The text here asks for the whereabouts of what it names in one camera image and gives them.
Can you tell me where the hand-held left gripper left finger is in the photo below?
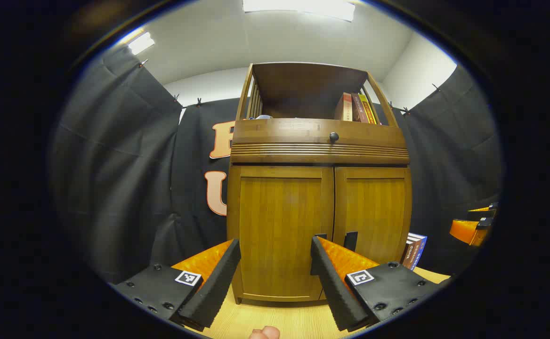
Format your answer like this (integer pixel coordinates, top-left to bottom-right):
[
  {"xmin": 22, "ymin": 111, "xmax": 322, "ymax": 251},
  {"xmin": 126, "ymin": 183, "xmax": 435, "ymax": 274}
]
[{"xmin": 109, "ymin": 238, "xmax": 242, "ymax": 331}]

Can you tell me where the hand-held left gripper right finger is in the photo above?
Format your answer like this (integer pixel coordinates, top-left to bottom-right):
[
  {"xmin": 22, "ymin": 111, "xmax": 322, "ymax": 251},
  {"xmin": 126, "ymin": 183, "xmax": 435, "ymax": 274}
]
[{"xmin": 310, "ymin": 235, "xmax": 451, "ymax": 332}]

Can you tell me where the wooden shoe cabinet door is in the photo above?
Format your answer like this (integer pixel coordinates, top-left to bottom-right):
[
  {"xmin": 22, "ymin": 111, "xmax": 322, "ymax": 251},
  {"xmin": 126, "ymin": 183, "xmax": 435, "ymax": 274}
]
[
  {"xmin": 228, "ymin": 165, "xmax": 335, "ymax": 302},
  {"xmin": 332, "ymin": 166, "xmax": 413, "ymax": 302}
]

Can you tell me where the wooden double-door shoe cabinet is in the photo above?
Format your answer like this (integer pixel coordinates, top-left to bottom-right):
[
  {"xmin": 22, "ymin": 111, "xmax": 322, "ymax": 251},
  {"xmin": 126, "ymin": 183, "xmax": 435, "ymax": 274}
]
[{"xmin": 226, "ymin": 62, "xmax": 413, "ymax": 306}]

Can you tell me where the blue book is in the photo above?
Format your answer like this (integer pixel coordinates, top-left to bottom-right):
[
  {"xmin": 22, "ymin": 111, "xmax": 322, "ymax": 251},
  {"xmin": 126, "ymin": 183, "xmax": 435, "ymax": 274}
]
[{"xmin": 409, "ymin": 233, "xmax": 428, "ymax": 271}]

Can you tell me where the yellow book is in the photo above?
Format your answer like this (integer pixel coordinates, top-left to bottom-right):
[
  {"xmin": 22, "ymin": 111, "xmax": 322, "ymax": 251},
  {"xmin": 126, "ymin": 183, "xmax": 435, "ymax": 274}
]
[{"xmin": 358, "ymin": 93, "xmax": 378, "ymax": 125}]

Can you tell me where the black backdrop cloth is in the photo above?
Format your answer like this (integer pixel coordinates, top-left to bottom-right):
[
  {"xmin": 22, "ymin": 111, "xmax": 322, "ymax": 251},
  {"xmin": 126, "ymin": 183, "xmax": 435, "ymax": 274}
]
[{"xmin": 51, "ymin": 45, "xmax": 504, "ymax": 285}]

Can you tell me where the dark brown book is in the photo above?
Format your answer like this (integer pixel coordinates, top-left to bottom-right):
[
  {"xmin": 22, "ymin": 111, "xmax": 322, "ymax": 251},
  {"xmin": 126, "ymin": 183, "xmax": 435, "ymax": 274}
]
[{"xmin": 351, "ymin": 93, "xmax": 367, "ymax": 123}]

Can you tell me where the red-brown book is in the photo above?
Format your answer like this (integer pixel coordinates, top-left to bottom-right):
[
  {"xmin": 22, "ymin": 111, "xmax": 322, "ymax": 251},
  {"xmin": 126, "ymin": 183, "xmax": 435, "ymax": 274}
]
[{"xmin": 334, "ymin": 92, "xmax": 353, "ymax": 122}]

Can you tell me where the small ceiling light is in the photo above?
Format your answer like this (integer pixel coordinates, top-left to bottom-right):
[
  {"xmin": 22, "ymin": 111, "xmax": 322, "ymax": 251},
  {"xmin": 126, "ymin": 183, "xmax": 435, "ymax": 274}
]
[{"xmin": 127, "ymin": 31, "xmax": 155, "ymax": 56}]

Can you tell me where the large ceiling light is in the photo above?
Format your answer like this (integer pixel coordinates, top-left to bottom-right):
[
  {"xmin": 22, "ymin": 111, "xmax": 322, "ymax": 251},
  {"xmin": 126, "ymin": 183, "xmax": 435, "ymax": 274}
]
[{"xmin": 242, "ymin": 0, "xmax": 356, "ymax": 22}]

